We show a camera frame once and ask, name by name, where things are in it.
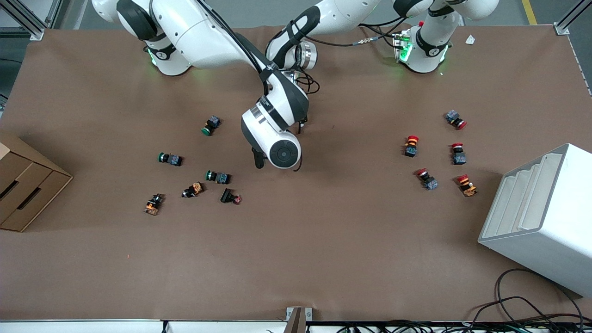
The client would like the red mushroom button orange block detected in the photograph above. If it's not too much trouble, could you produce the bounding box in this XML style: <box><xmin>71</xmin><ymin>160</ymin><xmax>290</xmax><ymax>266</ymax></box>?
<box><xmin>456</xmin><ymin>174</ymin><xmax>479</xmax><ymax>198</ymax></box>

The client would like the brown cardboard box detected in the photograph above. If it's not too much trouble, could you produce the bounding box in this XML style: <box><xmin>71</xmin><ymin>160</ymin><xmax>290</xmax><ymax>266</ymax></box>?
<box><xmin>0</xmin><ymin>133</ymin><xmax>74</xmax><ymax>233</ymax></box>

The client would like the black push button red block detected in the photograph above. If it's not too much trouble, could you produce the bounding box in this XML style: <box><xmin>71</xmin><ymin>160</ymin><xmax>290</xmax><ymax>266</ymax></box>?
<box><xmin>220</xmin><ymin>187</ymin><xmax>242</xmax><ymax>205</ymax></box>

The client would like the black looping floor cable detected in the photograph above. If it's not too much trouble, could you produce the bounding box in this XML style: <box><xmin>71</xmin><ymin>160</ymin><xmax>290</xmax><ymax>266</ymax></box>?
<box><xmin>495</xmin><ymin>268</ymin><xmax>584</xmax><ymax>324</ymax></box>

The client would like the black left arm base cable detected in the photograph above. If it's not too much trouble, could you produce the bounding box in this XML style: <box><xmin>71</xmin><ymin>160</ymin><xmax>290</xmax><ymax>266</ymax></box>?
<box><xmin>319</xmin><ymin>22</ymin><xmax>410</xmax><ymax>48</ymax></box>

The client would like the black cable along table edge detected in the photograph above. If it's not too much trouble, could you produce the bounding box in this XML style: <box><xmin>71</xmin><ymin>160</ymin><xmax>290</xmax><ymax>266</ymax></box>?
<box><xmin>338</xmin><ymin>318</ymin><xmax>592</xmax><ymax>333</ymax></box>

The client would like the black push button orange block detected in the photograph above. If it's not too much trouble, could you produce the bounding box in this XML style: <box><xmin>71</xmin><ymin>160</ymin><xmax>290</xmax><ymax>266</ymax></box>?
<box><xmin>181</xmin><ymin>182</ymin><xmax>205</xmax><ymax>199</ymax></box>
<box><xmin>143</xmin><ymin>193</ymin><xmax>165</xmax><ymax>216</ymax></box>

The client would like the metal table edge bracket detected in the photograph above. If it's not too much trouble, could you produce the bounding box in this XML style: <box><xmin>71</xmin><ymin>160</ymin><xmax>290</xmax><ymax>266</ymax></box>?
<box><xmin>286</xmin><ymin>307</ymin><xmax>313</xmax><ymax>333</ymax></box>

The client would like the white compartment storage bin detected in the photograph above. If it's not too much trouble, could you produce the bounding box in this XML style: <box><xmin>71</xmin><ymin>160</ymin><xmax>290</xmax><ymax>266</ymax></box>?
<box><xmin>478</xmin><ymin>142</ymin><xmax>592</xmax><ymax>298</ymax></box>

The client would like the aluminium frame post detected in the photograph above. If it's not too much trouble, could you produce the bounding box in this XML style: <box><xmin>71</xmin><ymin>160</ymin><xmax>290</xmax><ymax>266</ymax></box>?
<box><xmin>554</xmin><ymin>0</ymin><xmax>592</xmax><ymax>36</ymax></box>
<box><xmin>0</xmin><ymin>0</ymin><xmax>63</xmax><ymax>41</ymax></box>

